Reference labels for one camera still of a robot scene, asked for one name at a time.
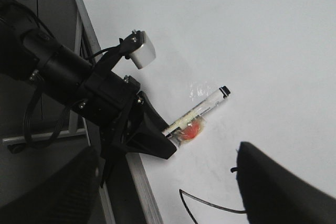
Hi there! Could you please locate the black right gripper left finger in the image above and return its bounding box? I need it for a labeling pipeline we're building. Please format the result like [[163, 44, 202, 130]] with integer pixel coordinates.
[[1, 147, 100, 223]]

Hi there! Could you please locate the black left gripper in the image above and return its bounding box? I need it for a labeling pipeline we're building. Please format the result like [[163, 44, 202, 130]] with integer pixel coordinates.
[[72, 58, 177, 159]]

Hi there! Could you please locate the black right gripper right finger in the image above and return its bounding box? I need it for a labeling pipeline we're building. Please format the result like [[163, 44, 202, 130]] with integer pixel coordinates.
[[236, 142, 335, 223]]

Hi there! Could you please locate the white whiteboard marker with tape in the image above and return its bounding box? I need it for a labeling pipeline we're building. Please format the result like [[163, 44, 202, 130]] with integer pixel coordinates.
[[162, 86, 231, 147]]

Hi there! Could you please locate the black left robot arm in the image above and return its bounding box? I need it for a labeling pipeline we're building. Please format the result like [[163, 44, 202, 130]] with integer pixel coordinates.
[[1, 0, 176, 159]]

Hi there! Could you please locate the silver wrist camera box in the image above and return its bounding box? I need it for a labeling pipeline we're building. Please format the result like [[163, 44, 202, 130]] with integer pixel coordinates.
[[123, 30, 156, 69]]

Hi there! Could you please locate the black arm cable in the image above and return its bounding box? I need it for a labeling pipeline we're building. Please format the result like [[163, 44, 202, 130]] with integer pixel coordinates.
[[22, 82, 77, 148]]

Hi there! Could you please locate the white whiteboard with aluminium frame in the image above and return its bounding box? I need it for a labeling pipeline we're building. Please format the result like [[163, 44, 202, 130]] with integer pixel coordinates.
[[77, 0, 335, 223]]

